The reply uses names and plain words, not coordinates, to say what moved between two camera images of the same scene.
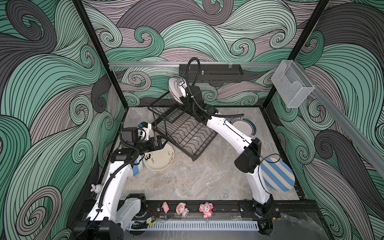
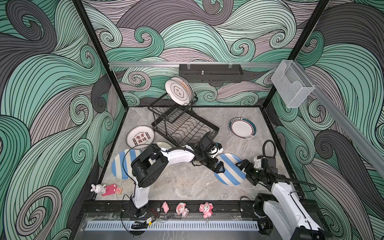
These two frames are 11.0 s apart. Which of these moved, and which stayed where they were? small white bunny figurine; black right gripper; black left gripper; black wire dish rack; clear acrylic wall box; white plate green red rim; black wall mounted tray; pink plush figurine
Moved: black right gripper; black left gripper
Stayed: small white bunny figurine; black wall mounted tray; white plate green red rim; clear acrylic wall box; black wire dish rack; pink plush figurine
